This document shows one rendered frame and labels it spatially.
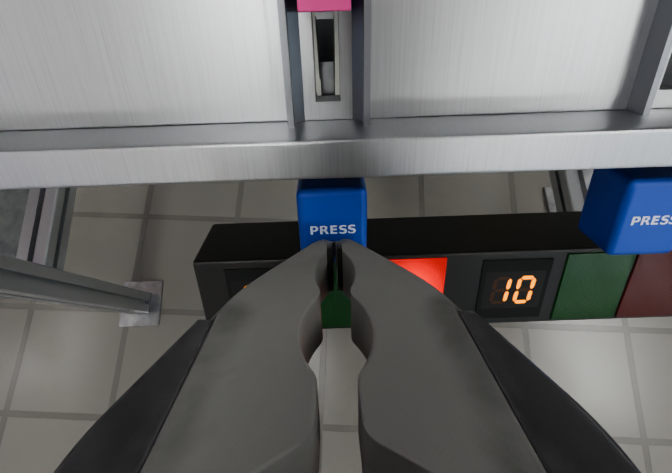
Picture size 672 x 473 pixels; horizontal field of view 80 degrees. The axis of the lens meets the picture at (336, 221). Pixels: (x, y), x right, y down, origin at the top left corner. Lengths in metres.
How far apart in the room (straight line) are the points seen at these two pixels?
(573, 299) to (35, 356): 0.96
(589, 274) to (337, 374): 0.68
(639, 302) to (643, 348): 0.80
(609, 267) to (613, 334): 0.79
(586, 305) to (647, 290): 0.03
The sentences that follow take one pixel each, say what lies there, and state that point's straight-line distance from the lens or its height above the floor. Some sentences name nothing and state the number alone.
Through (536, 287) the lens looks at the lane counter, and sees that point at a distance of 0.20.
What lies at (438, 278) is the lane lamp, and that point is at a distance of 0.18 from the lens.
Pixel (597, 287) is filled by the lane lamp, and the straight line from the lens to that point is 0.21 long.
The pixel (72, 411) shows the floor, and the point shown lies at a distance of 0.99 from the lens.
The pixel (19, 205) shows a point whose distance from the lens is 1.12.
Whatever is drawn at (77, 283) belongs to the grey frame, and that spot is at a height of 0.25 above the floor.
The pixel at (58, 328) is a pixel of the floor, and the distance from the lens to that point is 1.01.
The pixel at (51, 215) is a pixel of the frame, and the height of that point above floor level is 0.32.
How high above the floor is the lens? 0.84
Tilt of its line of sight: 73 degrees down
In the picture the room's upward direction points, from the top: 2 degrees counter-clockwise
